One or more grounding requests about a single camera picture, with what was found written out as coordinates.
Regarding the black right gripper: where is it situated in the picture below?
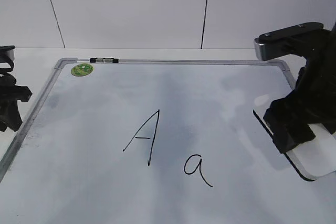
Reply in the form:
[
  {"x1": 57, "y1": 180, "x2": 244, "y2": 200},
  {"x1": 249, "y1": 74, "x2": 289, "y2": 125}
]
[{"x1": 263, "y1": 29, "x2": 335, "y2": 154}]

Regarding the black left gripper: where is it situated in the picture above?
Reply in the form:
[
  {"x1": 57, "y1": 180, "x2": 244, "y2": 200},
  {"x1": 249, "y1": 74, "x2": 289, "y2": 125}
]
[{"x1": 1, "y1": 73, "x2": 32, "y2": 132}]

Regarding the white board eraser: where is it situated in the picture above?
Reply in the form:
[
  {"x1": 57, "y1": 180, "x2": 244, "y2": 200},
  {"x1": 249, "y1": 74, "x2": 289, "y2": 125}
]
[{"x1": 253, "y1": 92, "x2": 335, "y2": 180}]

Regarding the round green magnet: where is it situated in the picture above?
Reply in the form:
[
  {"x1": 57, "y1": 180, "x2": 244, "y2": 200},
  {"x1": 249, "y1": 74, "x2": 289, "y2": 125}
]
[{"x1": 70, "y1": 63, "x2": 94, "y2": 77}]

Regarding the black clear marker clip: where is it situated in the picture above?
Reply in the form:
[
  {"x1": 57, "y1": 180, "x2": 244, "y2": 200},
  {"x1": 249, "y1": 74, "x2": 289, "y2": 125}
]
[{"x1": 89, "y1": 57, "x2": 119, "y2": 63}]

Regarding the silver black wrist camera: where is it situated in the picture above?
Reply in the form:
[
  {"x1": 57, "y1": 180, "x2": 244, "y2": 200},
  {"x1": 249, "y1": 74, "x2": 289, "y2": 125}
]
[{"x1": 254, "y1": 22, "x2": 329, "y2": 61}]

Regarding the white board with grey frame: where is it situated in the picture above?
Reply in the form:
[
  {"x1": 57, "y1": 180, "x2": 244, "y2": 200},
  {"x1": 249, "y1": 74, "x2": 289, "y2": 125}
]
[{"x1": 1, "y1": 61, "x2": 335, "y2": 223}]

